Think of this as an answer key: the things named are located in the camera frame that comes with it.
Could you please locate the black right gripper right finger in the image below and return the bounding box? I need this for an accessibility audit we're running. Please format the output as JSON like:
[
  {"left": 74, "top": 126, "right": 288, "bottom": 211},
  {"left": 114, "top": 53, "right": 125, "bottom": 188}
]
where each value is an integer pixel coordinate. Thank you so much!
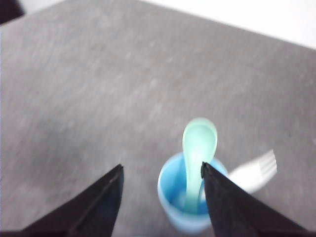
[{"left": 201, "top": 162, "right": 316, "bottom": 237}]

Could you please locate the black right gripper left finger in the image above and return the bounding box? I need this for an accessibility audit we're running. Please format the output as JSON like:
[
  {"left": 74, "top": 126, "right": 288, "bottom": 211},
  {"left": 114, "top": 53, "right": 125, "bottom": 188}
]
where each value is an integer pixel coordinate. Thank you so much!
[{"left": 0, "top": 164, "right": 123, "bottom": 237}]

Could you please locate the white plastic fork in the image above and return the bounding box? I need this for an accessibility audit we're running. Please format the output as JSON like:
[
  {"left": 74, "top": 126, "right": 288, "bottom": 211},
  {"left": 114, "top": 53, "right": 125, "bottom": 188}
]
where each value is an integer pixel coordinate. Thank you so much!
[{"left": 226, "top": 150, "right": 277, "bottom": 194}]

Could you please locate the light blue plastic cup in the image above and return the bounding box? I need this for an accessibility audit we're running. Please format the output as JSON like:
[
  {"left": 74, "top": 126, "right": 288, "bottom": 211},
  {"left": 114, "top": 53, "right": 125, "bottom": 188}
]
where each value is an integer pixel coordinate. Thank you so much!
[{"left": 157, "top": 152, "right": 229, "bottom": 234}]

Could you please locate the mint green plastic spoon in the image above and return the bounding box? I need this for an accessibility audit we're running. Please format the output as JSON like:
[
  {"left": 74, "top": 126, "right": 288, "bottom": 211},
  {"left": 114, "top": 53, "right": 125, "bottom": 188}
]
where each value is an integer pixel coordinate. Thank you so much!
[{"left": 182, "top": 118, "right": 218, "bottom": 214}]

